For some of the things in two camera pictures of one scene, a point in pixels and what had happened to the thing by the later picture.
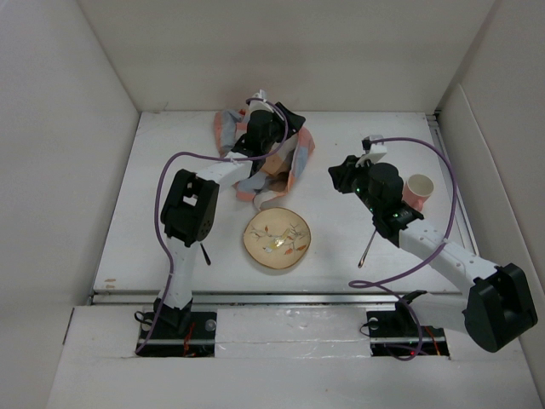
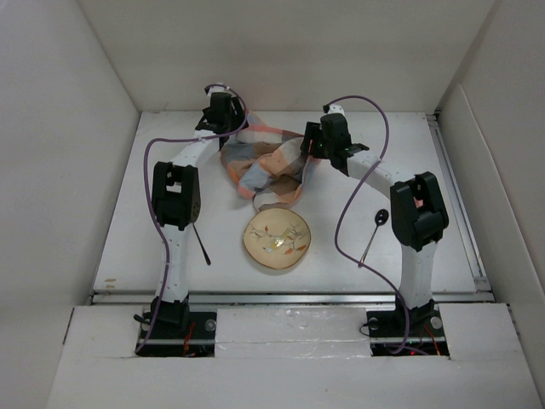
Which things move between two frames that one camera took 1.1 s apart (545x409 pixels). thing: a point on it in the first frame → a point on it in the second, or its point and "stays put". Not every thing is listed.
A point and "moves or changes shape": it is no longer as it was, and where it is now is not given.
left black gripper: (294, 123) → (235, 112)
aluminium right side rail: (467, 233) stays put
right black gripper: (342, 174) → (313, 131)
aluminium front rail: (278, 298) stays put
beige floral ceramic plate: (277, 238) stays put
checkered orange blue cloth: (282, 165) moves or changes shape
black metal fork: (205, 255) stays put
